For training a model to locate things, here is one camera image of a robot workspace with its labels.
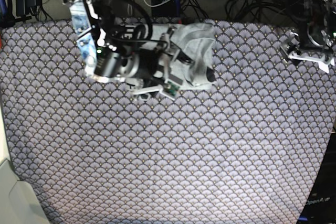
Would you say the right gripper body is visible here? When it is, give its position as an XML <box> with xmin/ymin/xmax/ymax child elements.
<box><xmin>115</xmin><ymin>48</ymin><xmax>190</xmax><ymax>88</ymax></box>

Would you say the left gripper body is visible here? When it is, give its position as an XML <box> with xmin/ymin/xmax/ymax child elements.
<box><xmin>279</xmin><ymin>28</ymin><xmax>335</xmax><ymax>63</ymax></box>

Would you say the grey T-shirt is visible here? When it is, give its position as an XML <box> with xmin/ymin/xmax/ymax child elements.
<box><xmin>152</xmin><ymin>23</ymin><xmax>216</xmax><ymax>90</ymax></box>

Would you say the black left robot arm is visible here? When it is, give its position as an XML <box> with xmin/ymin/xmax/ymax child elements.
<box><xmin>280</xmin><ymin>0</ymin><xmax>335</xmax><ymax>66</ymax></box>

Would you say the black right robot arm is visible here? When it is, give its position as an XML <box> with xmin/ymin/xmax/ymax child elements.
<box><xmin>63</xmin><ymin>0</ymin><xmax>215</xmax><ymax>94</ymax></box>

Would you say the black adapter box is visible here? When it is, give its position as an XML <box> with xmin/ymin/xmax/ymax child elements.
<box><xmin>151</xmin><ymin>0</ymin><xmax>180</xmax><ymax>18</ymax></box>

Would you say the fan-patterned table cloth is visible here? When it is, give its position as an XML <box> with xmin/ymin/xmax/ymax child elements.
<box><xmin>1</xmin><ymin>20</ymin><xmax>335</xmax><ymax>223</ymax></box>

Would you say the grey plastic bin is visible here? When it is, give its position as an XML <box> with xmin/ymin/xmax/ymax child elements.
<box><xmin>1</xmin><ymin>159</ymin><xmax>49</xmax><ymax>223</ymax></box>

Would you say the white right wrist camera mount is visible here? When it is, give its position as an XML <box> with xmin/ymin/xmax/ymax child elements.
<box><xmin>132</xmin><ymin>26</ymin><xmax>183</xmax><ymax>100</ymax></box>

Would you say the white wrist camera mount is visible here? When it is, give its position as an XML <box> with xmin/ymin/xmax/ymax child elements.
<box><xmin>287</xmin><ymin>51</ymin><xmax>335</xmax><ymax>73</ymax></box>
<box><xmin>132</xmin><ymin>26</ymin><xmax>183</xmax><ymax>100</ymax></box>

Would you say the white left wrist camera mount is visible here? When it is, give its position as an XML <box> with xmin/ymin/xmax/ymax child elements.
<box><xmin>287</xmin><ymin>51</ymin><xmax>335</xmax><ymax>73</ymax></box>

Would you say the black OpenArm base plate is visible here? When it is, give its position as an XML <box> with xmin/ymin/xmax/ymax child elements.
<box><xmin>297</xmin><ymin>133</ymin><xmax>335</xmax><ymax>223</ymax></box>

